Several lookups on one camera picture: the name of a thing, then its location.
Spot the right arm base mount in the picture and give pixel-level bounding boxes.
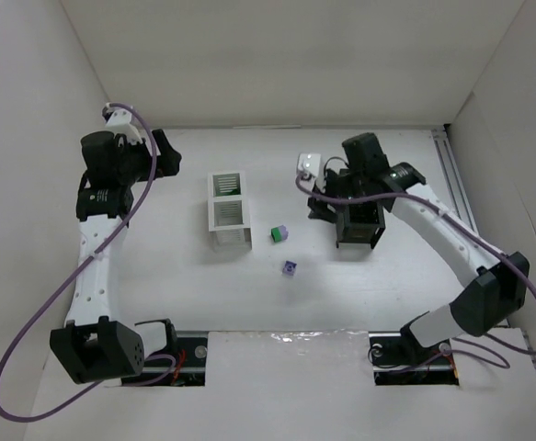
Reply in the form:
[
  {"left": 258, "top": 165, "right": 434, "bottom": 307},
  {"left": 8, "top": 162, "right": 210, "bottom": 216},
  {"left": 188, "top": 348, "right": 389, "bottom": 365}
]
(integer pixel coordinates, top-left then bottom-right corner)
[{"left": 367, "top": 332, "right": 459, "bottom": 386}]

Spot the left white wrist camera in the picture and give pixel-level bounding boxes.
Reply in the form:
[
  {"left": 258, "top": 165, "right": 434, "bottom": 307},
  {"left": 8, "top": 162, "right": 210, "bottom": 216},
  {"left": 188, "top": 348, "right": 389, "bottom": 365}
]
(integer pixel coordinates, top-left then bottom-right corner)
[{"left": 102, "top": 104, "right": 142, "bottom": 144}]

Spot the white two-cell container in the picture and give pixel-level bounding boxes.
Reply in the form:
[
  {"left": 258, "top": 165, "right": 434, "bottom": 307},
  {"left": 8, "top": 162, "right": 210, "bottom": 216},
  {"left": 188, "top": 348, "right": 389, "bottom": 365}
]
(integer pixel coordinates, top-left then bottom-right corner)
[{"left": 208, "top": 171, "right": 252, "bottom": 250}]

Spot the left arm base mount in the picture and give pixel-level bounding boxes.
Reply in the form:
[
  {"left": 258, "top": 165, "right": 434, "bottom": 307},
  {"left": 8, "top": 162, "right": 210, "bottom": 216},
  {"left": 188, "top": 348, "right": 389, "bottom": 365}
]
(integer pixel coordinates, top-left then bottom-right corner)
[{"left": 121, "top": 332, "right": 209, "bottom": 388}]

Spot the purple lego square brick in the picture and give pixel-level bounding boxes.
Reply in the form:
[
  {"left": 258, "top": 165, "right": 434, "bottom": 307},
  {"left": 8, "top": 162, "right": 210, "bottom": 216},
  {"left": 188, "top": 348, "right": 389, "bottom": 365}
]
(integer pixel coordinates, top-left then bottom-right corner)
[{"left": 281, "top": 260, "right": 297, "bottom": 277}]

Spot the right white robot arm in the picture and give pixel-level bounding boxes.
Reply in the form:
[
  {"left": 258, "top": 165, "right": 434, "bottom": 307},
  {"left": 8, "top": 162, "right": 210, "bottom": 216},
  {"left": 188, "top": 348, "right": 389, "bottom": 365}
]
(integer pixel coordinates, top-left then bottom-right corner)
[{"left": 296, "top": 132, "right": 530, "bottom": 365}]

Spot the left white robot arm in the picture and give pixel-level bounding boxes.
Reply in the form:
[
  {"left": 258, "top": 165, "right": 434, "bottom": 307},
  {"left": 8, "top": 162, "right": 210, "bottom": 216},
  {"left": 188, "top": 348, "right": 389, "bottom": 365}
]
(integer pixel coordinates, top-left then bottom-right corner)
[{"left": 50, "top": 130, "right": 181, "bottom": 384}]

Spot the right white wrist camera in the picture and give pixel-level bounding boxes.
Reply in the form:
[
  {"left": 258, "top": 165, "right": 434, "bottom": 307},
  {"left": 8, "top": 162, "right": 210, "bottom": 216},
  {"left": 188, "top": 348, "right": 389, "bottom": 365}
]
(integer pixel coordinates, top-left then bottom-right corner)
[{"left": 296, "top": 153, "right": 325, "bottom": 191}]

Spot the aluminium rail right side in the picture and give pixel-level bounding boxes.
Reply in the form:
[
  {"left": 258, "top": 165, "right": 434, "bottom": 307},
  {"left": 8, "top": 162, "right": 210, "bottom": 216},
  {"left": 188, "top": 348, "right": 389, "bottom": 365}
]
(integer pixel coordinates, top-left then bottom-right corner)
[{"left": 431, "top": 126, "right": 477, "bottom": 232}]

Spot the white foam front board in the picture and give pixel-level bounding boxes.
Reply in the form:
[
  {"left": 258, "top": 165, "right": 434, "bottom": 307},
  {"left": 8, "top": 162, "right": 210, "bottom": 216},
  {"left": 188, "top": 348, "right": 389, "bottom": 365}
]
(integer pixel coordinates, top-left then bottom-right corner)
[{"left": 25, "top": 331, "right": 536, "bottom": 440}]

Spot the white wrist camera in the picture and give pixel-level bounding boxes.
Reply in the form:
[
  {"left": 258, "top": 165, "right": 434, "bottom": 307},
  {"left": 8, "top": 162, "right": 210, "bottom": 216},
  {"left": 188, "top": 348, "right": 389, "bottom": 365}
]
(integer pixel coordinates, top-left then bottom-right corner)
[
  {"left": 102, "top": 104, "right": 142, "bottom": 144},
  {"left": 296, "top": 153, "right": 325, "bottom": 191}
]

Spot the green lego cube top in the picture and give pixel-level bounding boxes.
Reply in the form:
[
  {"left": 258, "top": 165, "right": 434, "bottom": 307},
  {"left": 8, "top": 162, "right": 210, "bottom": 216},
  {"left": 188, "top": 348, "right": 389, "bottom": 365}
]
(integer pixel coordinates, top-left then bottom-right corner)
[{"left": 225, "top": 187, "right": 241, "bottom": 196}]

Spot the black two-cell container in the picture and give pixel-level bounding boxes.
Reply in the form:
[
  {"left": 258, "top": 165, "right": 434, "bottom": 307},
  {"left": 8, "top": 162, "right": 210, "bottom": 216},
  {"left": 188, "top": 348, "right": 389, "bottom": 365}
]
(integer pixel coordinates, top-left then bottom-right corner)
[{"left": 336, "top": 202, "right": 385, "bottom": 249}]

